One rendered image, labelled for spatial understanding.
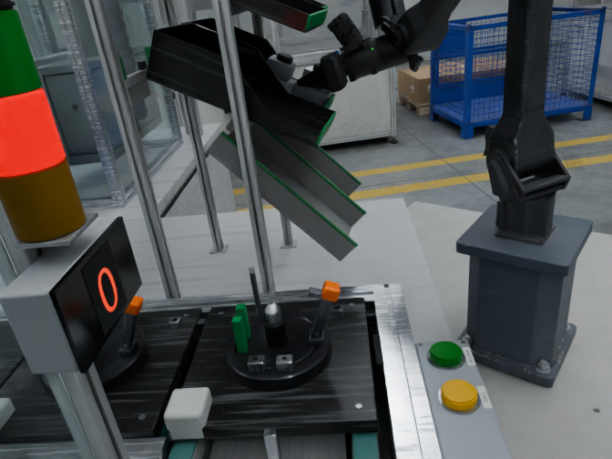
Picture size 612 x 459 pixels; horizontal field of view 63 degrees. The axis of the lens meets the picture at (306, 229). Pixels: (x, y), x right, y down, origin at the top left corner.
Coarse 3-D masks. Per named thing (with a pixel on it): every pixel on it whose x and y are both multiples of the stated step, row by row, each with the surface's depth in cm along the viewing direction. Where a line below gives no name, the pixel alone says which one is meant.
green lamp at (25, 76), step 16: (0, 16) 30; (16, 16) 31; (0, 32) 30; (16, 32) 31; (0, 48) 30; (16, 48) 31; (0, 64) 31; (16, 64) 31; (32, 64) 33; (0, 80) 31; (16, 80) 31; (32, 80) 32; (0, 96) 31
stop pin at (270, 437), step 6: (264, 432) 55; (270, 432) 55; (276, 432) 55; (264, 438) 55; (270, 438) 55; (276, 438) 55; (270, 444) 55; (276, 444) 55; (270, 450) 55; (276, 450) 55; (270, 456) 56; (276, 456) 56
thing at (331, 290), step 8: (328, 280) 62; (312, 288) 62; (328, 288) 60; (336, 288) 61; (312, 296) 61; (320, 296) 61; (328, 296) 61; (336, 296) 61; (328, 304) 62; (320, 312) 62; (328, 312) 62; (320, 320) 63; (312, 328) 64; (320, 328) 63
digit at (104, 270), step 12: (108, 252) 40; (96, 264) 38; (108, 264) 40; (84, 276) 36; (96, 276) 38; (108, 276) 40; (96, 288) 38; (108, 288) 40; (120, 288) 42; (96, 300) 38; (108, 300) 40; (120, 300) 42; (108, 312) 40; (108, 324) 40
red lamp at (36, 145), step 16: (16, 96) 32; (32, 96) 32; (0, 112) 31; (16, 112) 32; (32, 112) 33; (48, 112) 34; (0, 128) 32; (16, 128) 32; (32, 128) 33; (48, 128) 34; (0, 144) 32; (16, 144) 32; (32, 144) 33; (48, 144) 34; (0, 160) 33; (16, 160) 33; (32, 160) 33; (48, 160) 34; (0, 176) 33
